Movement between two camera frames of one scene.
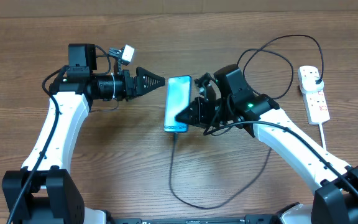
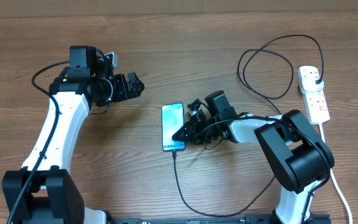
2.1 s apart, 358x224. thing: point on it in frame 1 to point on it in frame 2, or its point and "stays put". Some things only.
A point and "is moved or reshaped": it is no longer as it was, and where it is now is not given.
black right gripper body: x=211 y=114 to x=205 y=132
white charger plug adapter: x=311 y=84 stays put
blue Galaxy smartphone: x=178 y=94 is moved or reshaped
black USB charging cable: x=242 y=53 is moved or reshaped
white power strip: x=316 y=103 stays put
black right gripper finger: x=191 y=114 to x=187 y=132
